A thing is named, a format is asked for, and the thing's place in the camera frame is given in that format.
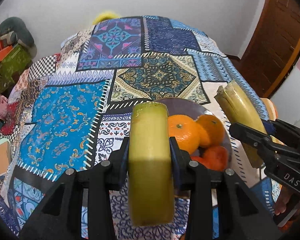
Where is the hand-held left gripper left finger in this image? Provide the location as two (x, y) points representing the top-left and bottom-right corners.
(19, 136), (130, 240)

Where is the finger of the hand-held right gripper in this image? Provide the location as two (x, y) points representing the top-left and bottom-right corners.
(229, 122), (280, 159)
(262, 119), (300, 153)

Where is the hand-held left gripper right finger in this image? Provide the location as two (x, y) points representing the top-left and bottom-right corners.
(169, 136), (282, 240)

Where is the green sugarcane piece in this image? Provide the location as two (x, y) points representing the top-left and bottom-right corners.
(128, 102), (176, 227)
(214, 80), (284, 169)

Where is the large orange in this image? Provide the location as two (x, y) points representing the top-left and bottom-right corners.
(168, 114), (206, 156)
(196, 114), (227, 149)

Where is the purple round plate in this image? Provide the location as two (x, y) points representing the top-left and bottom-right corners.
(152, 97), (233, 198)

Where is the person's right hand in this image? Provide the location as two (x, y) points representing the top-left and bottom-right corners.
(274, 187), (299, 216)

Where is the blue patchwork blanket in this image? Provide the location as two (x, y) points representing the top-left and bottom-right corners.
(0, 15), (280, 240)

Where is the brown wooden door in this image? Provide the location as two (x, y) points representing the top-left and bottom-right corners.
(237, 0), (300, 98)

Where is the cardboard box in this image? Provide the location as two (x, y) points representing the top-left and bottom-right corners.
(0, 141), (12, 181)

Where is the green printed box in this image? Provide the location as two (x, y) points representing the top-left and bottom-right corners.
(0, 44), (33, 93)

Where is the yellow plastic stool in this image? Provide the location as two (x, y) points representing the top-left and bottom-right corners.
(92, 11), (122, 26)

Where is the pile of clutter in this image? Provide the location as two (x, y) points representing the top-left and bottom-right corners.
(0, 29), (18, 64)

